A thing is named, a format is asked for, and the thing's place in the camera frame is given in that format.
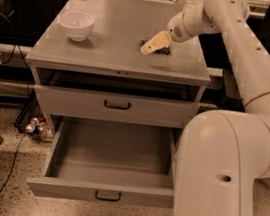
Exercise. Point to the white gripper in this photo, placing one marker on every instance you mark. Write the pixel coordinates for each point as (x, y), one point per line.
(176, 29)

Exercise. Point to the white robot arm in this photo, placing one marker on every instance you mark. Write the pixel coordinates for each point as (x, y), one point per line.
(221, 153)

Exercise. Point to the closed grey upper drawer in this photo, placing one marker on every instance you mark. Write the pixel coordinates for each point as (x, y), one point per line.
(89, 104)

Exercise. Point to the grey drawer cabinet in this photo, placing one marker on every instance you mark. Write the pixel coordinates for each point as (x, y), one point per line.
(110, 61)

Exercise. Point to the open grey lower drawer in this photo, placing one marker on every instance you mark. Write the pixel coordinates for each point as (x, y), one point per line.
(90, 155)

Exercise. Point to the white ceramic bowl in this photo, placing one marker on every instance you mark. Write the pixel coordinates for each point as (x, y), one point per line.
(77, 25)

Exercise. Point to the clear plastic bottles pile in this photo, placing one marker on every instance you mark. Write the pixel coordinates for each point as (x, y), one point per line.
(40, 130)

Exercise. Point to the black drawer handle upper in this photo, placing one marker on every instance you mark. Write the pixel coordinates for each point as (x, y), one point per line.
(110, 105)

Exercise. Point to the black drawer handle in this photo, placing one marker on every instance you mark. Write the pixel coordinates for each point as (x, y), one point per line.
(107, 196)
(110, 105)

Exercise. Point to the black drawer handle lower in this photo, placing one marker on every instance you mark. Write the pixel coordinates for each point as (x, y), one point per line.
(107, 196)

